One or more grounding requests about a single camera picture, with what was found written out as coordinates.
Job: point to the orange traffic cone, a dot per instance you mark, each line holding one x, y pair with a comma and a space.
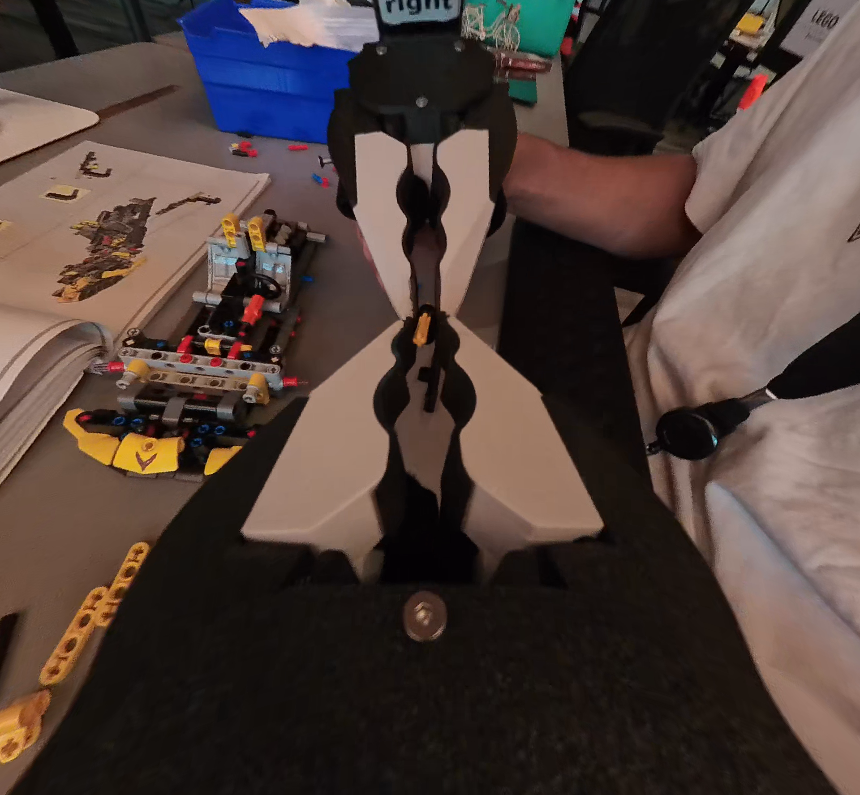
752, 91

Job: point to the person's right forearm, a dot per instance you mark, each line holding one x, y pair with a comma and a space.
591, 197

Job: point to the yellow lego liftarm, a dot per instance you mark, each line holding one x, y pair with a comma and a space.
70, 640
127, 580

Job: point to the scattered small lego pins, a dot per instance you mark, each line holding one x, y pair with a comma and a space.
242, 150

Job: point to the empty white paper bags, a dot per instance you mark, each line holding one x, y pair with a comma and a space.
316, 22

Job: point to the black lego beam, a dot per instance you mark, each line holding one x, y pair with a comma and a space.
433, 385

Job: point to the yellow lego axle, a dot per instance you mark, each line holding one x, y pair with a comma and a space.
422, 330

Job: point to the person in white T-shirt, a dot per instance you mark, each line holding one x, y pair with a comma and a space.
772, 271

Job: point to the small white bicycle model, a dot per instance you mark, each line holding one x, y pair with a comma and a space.
494, 26

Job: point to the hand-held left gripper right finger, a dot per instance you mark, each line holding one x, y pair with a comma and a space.
524, 459

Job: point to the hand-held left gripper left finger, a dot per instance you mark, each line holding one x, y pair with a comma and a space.
322, 459

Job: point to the blue plastic bin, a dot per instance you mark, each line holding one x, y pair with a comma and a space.
269, 89

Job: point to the lego instruction booklet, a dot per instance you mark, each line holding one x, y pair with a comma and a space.
201, 190

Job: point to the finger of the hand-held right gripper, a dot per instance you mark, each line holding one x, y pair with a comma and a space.
470, 197
376, 204

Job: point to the brown wooden strip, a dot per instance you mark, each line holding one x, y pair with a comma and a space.
138, 101

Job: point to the lego car chassis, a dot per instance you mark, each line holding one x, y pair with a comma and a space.
222, 311

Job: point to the black office chair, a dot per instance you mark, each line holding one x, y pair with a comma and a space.
618, 36

